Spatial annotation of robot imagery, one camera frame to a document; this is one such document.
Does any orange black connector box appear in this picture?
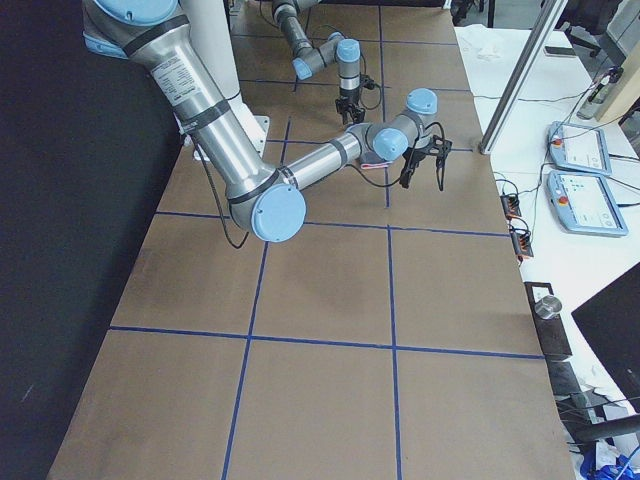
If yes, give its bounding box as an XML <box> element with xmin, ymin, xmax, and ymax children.
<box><xmin>500</xmin><ymin>193</ymin><xmax>522</xmax><ymax>220</ymax></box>

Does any black power strip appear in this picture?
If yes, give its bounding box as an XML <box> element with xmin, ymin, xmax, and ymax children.
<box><xmin>524</xmin><ymin>282</ymin><xmax>572</xmax><ymax>361</ymax></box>

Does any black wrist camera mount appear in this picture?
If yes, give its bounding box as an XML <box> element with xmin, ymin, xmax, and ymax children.
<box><xmin>417</xmin><ymin>135</ymin><xmax>452</xmax><ymax>168</ymax></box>

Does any blue teach pendant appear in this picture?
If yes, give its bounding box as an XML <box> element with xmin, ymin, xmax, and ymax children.
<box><xmin>547</xmin><ymin>121</ymin><xmax>612</xmax><ymax>176</ymax></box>
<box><xmin>546</xmin><ymin>170</ymin><xmax>628</xmax><ymax>238</ymax></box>

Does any upper blue teach pendant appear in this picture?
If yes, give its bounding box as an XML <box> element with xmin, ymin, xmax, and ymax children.
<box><xmin>547</xmin><ymin>121</ymin><xmax>612</xmax><ymax>176</ymax></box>

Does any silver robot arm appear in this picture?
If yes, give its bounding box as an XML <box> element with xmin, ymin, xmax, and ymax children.
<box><xmin>271</xmin><ymin>0</ymin><xmax>365</xmax><ymax>125</ymax></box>
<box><xmin>82</xmin><ymin>1</ymin><xmax>451</xmax><ymax>242</ymax></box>

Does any lower blue teach pendant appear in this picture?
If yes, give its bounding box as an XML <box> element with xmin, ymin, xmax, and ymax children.
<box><xmin>546</xmin><ymin>170</ymin><xmax>628</xmax><ymax>238</ymax></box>

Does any white pillar with base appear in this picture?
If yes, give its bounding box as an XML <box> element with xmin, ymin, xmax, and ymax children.
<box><xmin>179</xmin><ymin>0</ymin><xmax>270</xmax><ymax>157</ymax></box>

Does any black monitor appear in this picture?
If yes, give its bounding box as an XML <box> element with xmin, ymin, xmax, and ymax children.
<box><xmin>572</xmin><ymin>264</ymin><xmax>639</xmax><ymax>411</ymax></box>

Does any pink towel with white edge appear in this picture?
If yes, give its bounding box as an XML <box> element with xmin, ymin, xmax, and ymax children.
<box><xmin>360</xmin><ymin>160</ymin><xmax>391</xmax><ymax>170</ymax></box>

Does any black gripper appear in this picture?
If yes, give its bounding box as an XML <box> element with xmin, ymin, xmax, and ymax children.
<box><xmin>399</xmin><ymin>148</ymin><xmax>421</xmax><ymax>189</ymax></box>
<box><xmin>335</xmin><ymin>92</ymin><xmax>364</xmax><ymax>125</ymax></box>

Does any black office chair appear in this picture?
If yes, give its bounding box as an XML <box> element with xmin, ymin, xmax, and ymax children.
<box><xmin>555</xmin><ymin>0</ymin><xmax>624</xmax><ymax>64</ymax></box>

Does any small metal cup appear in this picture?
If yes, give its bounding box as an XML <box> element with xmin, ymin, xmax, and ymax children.
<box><xmin>534</xmin><ymin>295</ymin><xmax>562</xmax><ymax>320</ymax></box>

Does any crumpled white tissue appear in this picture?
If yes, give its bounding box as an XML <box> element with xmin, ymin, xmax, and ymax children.
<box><xmin>476</xmin><ymin>42</ymin><xmax>503</xmax><ymax>62</ymax></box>

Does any aluminium frame post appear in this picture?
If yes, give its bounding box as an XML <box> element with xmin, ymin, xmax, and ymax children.
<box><xmin>478</xmin><ymin>0</ymin><xmax>568</xmax><ymax>155</ymax></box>

